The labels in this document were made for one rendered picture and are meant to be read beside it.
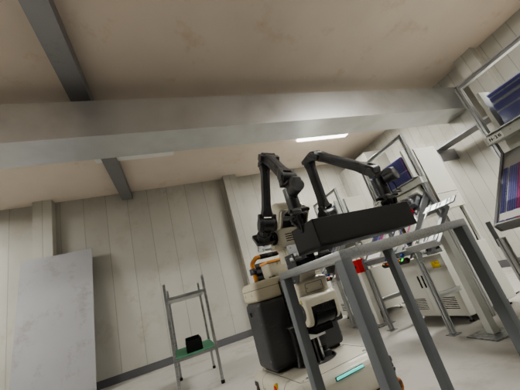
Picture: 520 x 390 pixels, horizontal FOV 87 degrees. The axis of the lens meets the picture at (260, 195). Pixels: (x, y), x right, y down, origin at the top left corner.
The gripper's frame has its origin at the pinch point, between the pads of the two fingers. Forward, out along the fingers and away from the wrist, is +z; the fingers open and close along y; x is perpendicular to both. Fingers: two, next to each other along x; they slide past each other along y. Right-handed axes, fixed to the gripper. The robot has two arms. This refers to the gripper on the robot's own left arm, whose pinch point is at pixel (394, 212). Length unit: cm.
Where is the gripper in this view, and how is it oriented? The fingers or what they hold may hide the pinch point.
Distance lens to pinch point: 155.2
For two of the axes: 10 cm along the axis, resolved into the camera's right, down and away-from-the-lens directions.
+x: -3.6, 4.1, 8.4
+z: 2.8, 9.0, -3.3
